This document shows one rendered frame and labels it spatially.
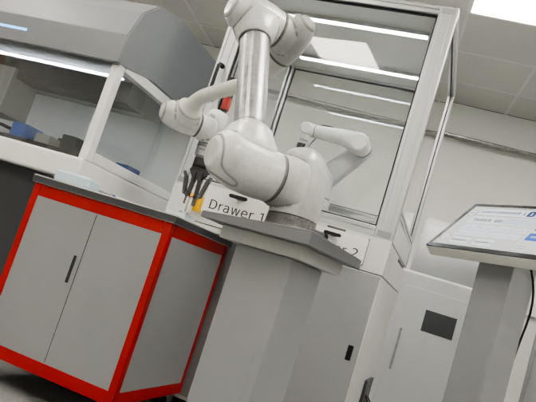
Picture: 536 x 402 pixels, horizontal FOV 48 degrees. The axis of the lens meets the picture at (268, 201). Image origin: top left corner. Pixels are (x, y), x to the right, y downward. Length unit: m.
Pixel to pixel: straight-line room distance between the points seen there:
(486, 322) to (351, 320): 0.53
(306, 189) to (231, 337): 0.48
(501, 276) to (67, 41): 2.13
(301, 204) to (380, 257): 0.79
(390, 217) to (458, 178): 3.41
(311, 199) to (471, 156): 4.26
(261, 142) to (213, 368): 0.66
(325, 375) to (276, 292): 0.87
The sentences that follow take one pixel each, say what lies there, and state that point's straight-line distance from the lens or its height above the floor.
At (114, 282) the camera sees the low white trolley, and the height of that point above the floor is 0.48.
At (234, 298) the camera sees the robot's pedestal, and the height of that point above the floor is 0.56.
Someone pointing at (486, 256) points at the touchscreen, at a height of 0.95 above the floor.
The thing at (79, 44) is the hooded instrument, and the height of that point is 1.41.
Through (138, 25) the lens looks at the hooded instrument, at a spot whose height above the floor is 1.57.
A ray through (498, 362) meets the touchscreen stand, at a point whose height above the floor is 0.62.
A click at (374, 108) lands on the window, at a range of 2.66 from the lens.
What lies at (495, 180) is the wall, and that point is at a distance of 5.93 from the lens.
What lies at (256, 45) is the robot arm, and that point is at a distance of 2.00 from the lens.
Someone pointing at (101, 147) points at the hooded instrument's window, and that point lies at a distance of 2.88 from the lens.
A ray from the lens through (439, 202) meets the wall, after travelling 5.81.
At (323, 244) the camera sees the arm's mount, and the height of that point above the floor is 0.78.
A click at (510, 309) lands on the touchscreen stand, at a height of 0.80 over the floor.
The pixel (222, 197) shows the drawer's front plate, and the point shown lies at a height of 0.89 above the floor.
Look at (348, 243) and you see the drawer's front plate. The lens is 2.48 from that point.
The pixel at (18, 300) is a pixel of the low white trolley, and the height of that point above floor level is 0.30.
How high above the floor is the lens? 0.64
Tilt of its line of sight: 7 degrees up
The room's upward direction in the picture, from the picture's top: 18 degrees clockwise
